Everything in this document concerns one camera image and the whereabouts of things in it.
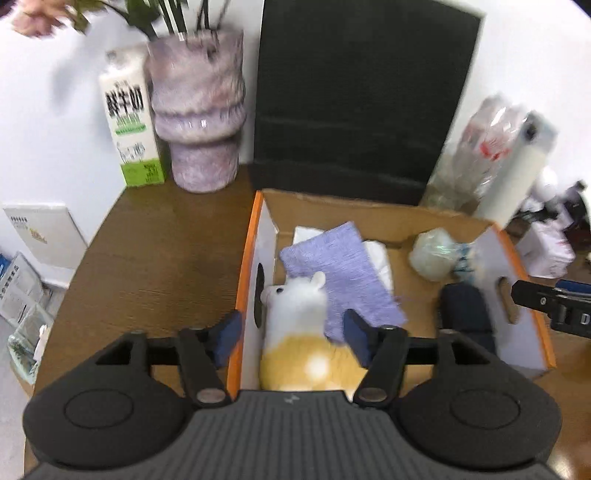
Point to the white yellow plush toy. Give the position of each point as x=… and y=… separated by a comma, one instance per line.
x=295, y=314

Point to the dark blue pouch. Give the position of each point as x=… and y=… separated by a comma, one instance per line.
x=466, y=309

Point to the black paper bag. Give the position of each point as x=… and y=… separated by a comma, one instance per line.
x=360, y=92

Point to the white paper board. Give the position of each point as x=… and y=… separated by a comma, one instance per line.
x=46, y=235

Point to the white round speaker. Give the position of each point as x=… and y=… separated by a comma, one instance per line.
x=547, y=182

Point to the white thermos bottle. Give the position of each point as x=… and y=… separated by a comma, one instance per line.
x=512, y=184

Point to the wooden desktop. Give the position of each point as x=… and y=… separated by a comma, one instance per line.
x=161, y=258

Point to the purple cloth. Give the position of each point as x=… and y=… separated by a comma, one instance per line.
x=337, y=263

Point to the green white milk carton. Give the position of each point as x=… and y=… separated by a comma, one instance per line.
x=131, y=120

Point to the crumpled clear plastic ball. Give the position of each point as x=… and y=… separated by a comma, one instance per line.
x=434, y=254

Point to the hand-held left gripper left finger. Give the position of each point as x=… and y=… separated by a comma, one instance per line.
x=228, y=336

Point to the clear storage box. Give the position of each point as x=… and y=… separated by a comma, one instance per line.
x=27, y=346

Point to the pale printed tin box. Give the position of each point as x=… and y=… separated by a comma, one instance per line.
x=549, y=249

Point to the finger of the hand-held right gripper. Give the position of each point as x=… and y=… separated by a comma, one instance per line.
x=575, y=285
x=533, y=297

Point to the black charger adapter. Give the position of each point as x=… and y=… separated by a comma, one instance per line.
x=577, y=194

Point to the clear plastic water bottle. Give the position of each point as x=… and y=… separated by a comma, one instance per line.
x=455, y=184
x=491, y=138

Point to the blue white wrapper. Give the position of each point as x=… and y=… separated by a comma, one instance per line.
x=464, y=265

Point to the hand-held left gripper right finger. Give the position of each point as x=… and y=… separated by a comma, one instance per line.
x=358, y=339

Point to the orange cardboard box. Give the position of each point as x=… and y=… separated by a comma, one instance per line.
x=415, y=295

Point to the dried pink roses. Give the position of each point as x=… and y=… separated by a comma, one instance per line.
x=34, y=21

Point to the purple marbled vase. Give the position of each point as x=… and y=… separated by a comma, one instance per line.
x=198, y=115

